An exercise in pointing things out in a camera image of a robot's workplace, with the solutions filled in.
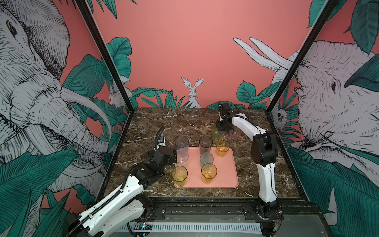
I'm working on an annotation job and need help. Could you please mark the light green glass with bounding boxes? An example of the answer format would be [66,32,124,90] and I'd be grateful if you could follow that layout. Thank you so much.
[211,125,224,141]
[171,166,188,187]

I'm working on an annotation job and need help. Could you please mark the pink glass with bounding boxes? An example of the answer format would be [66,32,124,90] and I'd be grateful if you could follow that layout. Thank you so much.
[229,127,243,140]

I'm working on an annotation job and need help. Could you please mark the orange yellow glass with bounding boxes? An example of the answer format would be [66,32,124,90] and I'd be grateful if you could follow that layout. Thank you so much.
[216,140,230,157]

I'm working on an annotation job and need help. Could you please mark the clear short glass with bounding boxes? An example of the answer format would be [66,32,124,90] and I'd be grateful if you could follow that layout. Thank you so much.
[175,151,189,166]

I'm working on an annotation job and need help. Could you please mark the dark brown glass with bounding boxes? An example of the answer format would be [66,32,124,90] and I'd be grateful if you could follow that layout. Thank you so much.
[199,136,213,155]

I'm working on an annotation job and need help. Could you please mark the clear bluish tall glass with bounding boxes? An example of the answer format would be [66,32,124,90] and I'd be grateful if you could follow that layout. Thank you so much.
[175,136,189,151]

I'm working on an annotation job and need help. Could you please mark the frosted teal glass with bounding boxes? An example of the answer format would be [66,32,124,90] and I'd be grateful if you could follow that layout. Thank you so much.
[200,152,214,166]

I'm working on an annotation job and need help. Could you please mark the pink square tray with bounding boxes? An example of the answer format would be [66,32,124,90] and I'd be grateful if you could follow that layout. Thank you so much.
[182,147,238,189]

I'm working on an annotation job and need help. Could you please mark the tall yellow glass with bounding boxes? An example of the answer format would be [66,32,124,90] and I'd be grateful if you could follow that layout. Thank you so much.
[201,163,218,184]

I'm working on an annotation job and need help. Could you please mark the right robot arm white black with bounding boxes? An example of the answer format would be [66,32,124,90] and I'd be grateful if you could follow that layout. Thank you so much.
[216,102,280,220]

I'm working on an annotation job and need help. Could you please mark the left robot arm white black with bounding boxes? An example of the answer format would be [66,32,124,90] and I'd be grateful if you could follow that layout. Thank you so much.
[63,146,177,237]

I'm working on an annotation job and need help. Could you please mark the white perforated strip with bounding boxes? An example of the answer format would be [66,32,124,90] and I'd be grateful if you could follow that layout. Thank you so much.
[119,222,262,234]

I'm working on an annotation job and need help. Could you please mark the left black frame post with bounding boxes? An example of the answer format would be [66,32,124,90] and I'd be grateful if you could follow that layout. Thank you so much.
[73,0,134,112]

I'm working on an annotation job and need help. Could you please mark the black frame post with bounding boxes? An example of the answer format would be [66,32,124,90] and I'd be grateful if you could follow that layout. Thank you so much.
[73,0,134,112]
[266,0,339,114]

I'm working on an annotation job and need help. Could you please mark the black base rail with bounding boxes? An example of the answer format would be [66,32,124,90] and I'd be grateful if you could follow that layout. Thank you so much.
[150,197,322,221]

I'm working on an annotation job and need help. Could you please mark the right black frame post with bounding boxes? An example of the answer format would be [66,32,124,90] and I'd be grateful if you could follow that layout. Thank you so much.
[266,0,339,114]

